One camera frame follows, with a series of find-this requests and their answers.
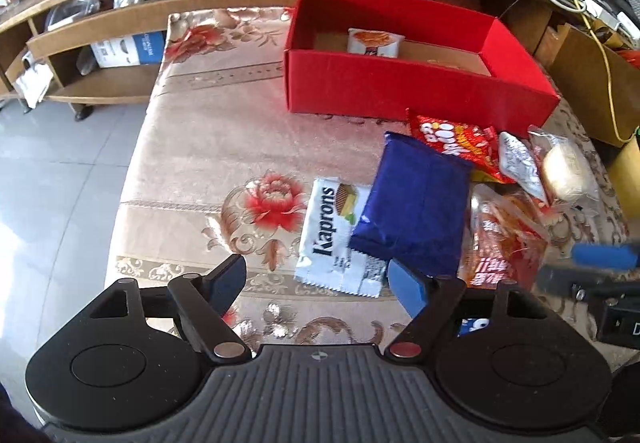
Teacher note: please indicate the red cardboard box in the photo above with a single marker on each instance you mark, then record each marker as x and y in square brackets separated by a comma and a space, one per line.
[375, 83]

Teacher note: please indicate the red candy packet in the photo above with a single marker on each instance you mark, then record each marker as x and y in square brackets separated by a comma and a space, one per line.
[465, 143]

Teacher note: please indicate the orange plastic bag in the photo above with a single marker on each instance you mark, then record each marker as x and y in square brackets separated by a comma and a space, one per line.
[630, 59]

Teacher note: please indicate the orange bun packet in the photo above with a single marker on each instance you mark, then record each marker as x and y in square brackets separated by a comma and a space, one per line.
[500, 243]

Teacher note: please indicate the clear white bun packet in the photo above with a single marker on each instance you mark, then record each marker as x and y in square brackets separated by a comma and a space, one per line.
[565, 168]

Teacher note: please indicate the white power strip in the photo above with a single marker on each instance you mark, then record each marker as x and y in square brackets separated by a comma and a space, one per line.
[595, 8]

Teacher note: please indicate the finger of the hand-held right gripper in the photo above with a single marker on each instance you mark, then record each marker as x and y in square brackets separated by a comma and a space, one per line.
[565, 280]
[600, 255]

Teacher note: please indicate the yellow cardboard box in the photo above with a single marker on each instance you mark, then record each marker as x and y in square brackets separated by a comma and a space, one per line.
[625, 178]

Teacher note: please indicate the small white snack packet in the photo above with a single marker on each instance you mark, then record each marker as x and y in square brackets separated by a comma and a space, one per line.
[375, 43]

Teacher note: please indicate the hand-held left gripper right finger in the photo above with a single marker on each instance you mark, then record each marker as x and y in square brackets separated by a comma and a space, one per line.
[407, 288]

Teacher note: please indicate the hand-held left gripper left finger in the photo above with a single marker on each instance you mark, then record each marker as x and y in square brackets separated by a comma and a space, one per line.
[227, 280]

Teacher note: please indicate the silver sausage packet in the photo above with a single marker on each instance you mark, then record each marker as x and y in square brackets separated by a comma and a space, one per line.
[520, 163]

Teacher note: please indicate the blue snack packet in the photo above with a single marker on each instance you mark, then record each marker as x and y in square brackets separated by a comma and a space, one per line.
[415, 203]

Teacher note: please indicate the blue cookie packet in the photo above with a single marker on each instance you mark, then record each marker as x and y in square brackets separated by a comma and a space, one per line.
[475, 325]

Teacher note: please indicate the white paper bag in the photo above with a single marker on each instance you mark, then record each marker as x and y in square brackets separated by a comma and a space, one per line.
[32, 80]

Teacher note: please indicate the clear plastic container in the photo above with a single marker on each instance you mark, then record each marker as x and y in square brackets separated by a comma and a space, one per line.
[75, 13]

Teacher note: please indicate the white and blue carton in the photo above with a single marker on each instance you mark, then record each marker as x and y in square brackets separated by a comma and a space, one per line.
[125, 48]

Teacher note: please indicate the white wafer packet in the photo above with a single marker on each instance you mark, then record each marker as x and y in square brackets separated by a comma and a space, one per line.
[325, 233]

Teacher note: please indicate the brown cardboard box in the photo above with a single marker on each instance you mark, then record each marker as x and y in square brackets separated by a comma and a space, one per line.
[575, 73]

